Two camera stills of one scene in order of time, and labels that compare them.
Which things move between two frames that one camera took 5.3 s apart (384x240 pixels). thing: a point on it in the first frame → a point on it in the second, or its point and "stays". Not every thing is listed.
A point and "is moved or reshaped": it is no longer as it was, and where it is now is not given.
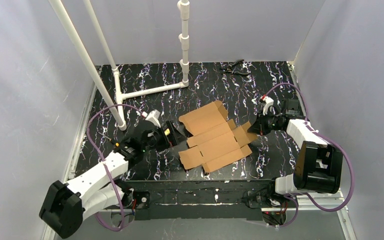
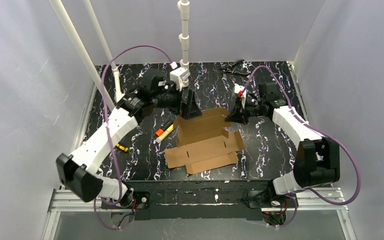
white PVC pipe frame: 116,105 stays
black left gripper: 165,135 → 183,103
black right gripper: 264,122 → 242,108
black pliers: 239,67 stays
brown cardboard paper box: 215,140 is moved or reshaped
